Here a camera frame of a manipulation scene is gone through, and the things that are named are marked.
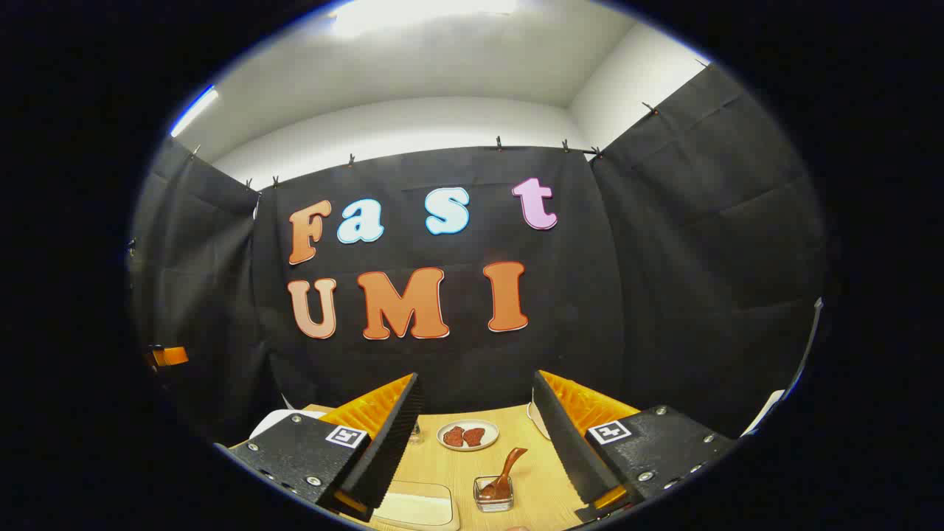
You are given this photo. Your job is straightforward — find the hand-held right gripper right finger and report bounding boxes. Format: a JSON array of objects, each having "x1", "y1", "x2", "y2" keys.
[{"x1": 531, "y1": 369, "x2": 739, "y2": 521}]

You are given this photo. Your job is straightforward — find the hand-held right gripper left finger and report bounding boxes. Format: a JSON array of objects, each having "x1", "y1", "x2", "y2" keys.
[{"x1": 229, "y1": 372, "x2": 426, "y2": 521}]

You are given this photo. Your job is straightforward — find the brown wooden spoon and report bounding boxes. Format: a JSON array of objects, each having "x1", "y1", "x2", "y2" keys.
[{"x1": 479, "y1": 448, "x2": 529, "y2": 500}]

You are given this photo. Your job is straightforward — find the beige rice tray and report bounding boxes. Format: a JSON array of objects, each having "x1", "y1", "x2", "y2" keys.
[{"x1": 372, "y1": 481, "x2": 461, "y2": 530}]

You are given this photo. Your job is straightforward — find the clear chopstick holder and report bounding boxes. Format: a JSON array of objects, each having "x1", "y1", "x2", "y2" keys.
[{"x1": 473, "y1": 476, "x2": 515, "y2": 513}]

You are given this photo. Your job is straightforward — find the white rice cooker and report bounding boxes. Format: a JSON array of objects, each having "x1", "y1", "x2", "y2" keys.
[{"x1": 249, "y1": 409, "x2": 329, "y2": 442}]

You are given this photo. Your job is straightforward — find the white round plate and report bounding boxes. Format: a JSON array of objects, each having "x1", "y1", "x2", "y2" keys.
[{"x1": 437, "y1": 419, "x2": 500, "y2": 451}]

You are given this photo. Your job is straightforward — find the black backdrop cloth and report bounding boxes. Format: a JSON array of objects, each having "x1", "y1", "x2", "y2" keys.
[{"x1": 129, "y1": 63, "x2": 830, "y2": 443}]

